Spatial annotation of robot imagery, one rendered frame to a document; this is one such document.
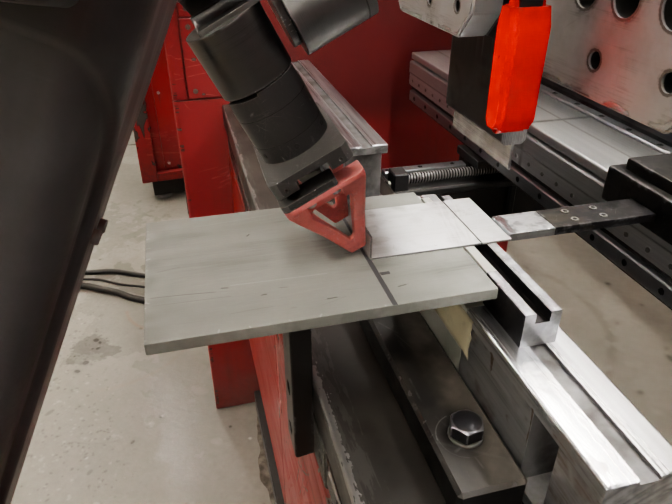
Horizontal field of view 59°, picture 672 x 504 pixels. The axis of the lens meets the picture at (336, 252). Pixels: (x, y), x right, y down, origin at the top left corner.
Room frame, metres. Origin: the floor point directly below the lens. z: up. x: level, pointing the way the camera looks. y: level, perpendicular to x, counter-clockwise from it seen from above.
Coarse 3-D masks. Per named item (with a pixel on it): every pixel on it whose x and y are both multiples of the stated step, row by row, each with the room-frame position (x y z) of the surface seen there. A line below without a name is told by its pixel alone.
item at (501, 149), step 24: (456, 48) 0.51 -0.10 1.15; (480, 48) 0.47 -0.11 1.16; (456, 72) 0.50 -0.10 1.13; (480, 72) 0.46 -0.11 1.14; (456, 96) 0.50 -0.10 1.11; (480, 96) 0.46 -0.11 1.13; (456, 120) 0.51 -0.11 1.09; (480, 120) 0.45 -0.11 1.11; (480, 144) 0.47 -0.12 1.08; (504, 144) 0.42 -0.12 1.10
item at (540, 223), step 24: (624, 168) 0.56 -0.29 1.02; (648, 168) 0.53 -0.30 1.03; (624, 192) 0.54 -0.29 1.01; (648, 192) 0.51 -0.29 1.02; (504, 216) 0.49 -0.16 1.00; (528, 216) 0.49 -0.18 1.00; (552, 216) 0.49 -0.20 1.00; (576, 216) 0.49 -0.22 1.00; (600, 216) 0.49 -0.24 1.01; (624, 216) 0.49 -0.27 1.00; (648, 216) 0.49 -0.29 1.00
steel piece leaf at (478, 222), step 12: (456, 204) 0.52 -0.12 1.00; (468, 204) 0.52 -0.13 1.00; (456, 216) 0.50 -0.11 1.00; (468, 216) 0.49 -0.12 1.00; (480, 216) 0.49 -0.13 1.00; (468, 228) 0.47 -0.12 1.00; (480, 228) 0.47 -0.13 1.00; (492, 228) 0.47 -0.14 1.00; (480, 240) 0.45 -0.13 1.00; (492, 240) 0.45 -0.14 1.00; (504, 240) 0.45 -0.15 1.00
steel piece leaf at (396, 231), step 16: (384, 208) 0.51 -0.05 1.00; (400, 208) 0.51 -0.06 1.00; (416, 208) 0.51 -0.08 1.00; (432, 208) 0.51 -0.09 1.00; (448, 208) 0.51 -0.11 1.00; (368, 224) 0.48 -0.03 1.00; (384, 224) 0.48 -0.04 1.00; (400, 224) 0.48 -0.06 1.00; (416, 224) 0.48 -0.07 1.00; (432, 224) 0.48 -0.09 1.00; (448, 224) 0.48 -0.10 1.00; (368, 240) 0.42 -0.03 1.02; (384, 240) 0.45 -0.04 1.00; (400, 240) 0.45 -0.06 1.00; (416, 240) 0.45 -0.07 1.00; (432, 240) 0.45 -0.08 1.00; (448, 240) 0.45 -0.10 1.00; (464, 240) 0.45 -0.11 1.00; (368, 256) 0.42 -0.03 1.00; (384, 256) 0.42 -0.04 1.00
